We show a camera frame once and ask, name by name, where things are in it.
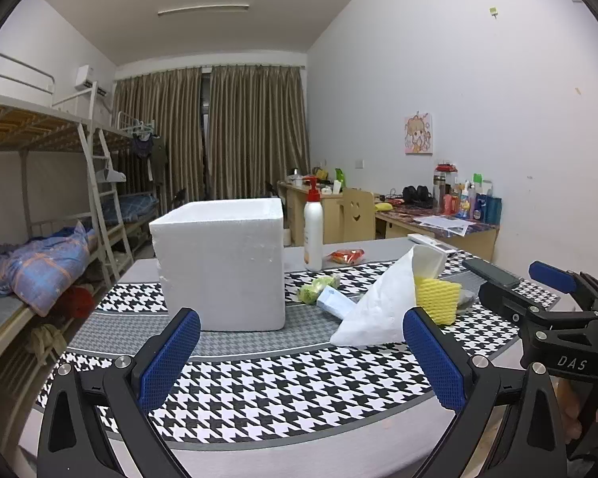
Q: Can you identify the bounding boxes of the ceiling tube light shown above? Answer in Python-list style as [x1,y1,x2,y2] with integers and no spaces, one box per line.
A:
[156,3,250,18]

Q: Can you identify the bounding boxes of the wall air conditioner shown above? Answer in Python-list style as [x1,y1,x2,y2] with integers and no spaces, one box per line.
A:
[74,65,111,97]

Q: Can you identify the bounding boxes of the papers on desk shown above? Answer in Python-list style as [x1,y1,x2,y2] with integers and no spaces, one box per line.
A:
[413,216,473,236]

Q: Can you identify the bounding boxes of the white remote control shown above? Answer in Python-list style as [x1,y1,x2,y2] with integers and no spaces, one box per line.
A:
[407,233,457,255]

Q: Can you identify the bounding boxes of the anime girl poster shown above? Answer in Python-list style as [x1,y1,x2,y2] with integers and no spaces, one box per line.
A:
[404,114,433,155]

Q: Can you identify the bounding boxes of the black headphones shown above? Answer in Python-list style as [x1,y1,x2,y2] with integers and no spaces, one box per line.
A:
[402,186,433,210]

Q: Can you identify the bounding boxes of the white lotion pump bottle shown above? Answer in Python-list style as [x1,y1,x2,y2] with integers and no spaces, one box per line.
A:
[303,176,323,273]

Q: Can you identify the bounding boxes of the wooden smiley chair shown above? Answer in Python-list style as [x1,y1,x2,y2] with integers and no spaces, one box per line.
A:
[341,188,376,242]

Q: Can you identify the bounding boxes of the blue plaid quilt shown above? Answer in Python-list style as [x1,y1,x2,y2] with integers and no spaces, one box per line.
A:
[0,222,97,317]

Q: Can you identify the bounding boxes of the white metal bunk bed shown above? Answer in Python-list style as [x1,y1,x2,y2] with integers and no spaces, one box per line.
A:
[0,52,157,357]

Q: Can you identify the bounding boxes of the white foam box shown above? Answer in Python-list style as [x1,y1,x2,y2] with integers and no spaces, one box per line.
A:
[150,198,286,332]

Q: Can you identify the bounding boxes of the white tissue paper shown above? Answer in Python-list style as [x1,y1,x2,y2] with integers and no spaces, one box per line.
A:
[329,244,447,347]

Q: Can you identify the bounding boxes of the red lidded thermos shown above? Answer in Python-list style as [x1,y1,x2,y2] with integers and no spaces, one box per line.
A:
[433,161,458,215]

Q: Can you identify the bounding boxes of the red snack packet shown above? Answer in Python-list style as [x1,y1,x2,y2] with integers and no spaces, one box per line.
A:
[327,248,365,265]

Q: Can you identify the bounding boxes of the person's right hand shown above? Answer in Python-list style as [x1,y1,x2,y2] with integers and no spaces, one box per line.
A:
[555,378,598,458]

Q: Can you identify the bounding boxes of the yellow foam fruit net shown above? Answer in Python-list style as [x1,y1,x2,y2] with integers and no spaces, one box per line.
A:
[415,277,461,326]

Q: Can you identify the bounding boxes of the brown curtains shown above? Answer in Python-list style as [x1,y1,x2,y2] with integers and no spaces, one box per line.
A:
[114,65,310,204]

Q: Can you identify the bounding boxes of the yellow banana toy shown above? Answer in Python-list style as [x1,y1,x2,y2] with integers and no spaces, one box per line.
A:
[375,202,393,212]

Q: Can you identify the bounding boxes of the long patterned desk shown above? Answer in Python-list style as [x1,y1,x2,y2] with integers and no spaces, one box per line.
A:
[375,205,499,262]

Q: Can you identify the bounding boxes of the wooden desk with drawers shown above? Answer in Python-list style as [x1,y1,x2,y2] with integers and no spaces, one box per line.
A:
[277,181,343,246]

